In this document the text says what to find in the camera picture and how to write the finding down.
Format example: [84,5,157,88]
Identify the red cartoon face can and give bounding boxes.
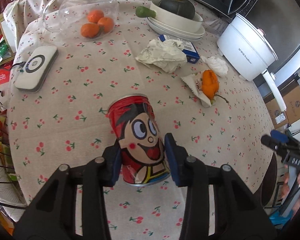
[108,94,170,186]

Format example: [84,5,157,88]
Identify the dark brown trash bin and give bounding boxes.
[261,153,277,206]

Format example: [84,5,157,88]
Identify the person's right hand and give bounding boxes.
[280,170,300,217]

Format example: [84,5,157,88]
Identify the cardboard box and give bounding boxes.
[266,99,289,129]
[283,86,300,125]

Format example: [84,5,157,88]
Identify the white crumpled tissue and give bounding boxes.
[200,56,229,77]

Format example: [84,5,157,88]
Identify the white electric cooking pot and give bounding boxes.
[217,14,287,112]

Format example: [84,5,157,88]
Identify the blue white small box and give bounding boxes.
[159,35,200,64]

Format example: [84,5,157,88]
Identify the cream crumpled paper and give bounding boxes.
[135,38,187,73]

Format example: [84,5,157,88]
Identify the stacked white plates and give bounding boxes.
[146,17,205,41]

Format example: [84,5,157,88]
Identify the white bowl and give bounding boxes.
[150,0,203,33]

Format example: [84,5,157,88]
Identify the cherry print tablecloth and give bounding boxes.
[4,0,273,203]

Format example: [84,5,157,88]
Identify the dark green pumpkin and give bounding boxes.
[158,0,195,20]

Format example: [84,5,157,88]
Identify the orange tangerine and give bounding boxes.
[87,10,104,23]
[81,23,100,38]
[97,17,115,34]

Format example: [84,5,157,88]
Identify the white wireless charger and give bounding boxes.
[14,46,58,93]

